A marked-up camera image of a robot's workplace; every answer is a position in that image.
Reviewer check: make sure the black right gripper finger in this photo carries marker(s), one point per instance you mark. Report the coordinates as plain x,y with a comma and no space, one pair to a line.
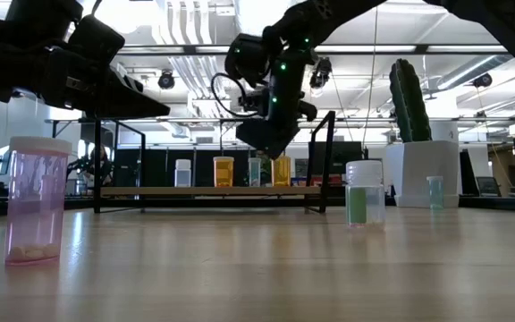
262,134
293,132

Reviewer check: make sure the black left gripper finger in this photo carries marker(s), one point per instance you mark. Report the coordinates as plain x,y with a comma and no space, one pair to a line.
119,94
150,112

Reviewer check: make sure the orange medicine bottle white cap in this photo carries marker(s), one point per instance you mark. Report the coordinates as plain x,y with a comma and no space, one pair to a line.
281,172
223,174

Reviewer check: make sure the clear medicine bottle white cap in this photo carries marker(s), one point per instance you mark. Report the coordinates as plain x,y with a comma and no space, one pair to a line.
183,176

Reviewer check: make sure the clear bottle with green label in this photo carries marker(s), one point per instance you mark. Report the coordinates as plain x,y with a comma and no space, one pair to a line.
365,201

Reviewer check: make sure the pink medicine bottle white cap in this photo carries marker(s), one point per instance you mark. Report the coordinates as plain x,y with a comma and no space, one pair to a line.
38,201

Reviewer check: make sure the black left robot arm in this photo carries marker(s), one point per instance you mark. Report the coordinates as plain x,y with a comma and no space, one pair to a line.
38,13

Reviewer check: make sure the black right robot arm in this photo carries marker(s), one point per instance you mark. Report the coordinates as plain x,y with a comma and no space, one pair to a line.
329,18

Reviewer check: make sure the black partition panel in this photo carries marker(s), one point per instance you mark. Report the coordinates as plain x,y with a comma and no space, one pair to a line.
159,170

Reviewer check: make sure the person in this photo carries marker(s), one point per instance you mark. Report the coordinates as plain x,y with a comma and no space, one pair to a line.
104,165

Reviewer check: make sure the lit computer monitor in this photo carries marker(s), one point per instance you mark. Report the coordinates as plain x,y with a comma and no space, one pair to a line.
3,163

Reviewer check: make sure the white angular plant pot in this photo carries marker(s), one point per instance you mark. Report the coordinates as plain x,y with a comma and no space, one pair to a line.
405,174

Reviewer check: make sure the small dark laptop screen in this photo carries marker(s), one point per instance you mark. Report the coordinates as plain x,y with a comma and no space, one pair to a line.
489,187

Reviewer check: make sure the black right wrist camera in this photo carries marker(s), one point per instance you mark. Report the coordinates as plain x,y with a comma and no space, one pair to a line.
255,100

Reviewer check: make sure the black ceiling camera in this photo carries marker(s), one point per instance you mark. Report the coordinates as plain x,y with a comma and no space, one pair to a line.
482,80
166,80

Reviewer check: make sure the black overhead rig camera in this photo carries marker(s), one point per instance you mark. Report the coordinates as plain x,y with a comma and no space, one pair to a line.
322,73

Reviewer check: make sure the black frame wooden board shelf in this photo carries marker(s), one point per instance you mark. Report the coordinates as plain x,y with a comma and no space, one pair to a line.
204,191

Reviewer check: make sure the black aluminium rig frame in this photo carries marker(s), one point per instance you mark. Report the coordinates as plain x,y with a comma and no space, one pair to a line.
420,49

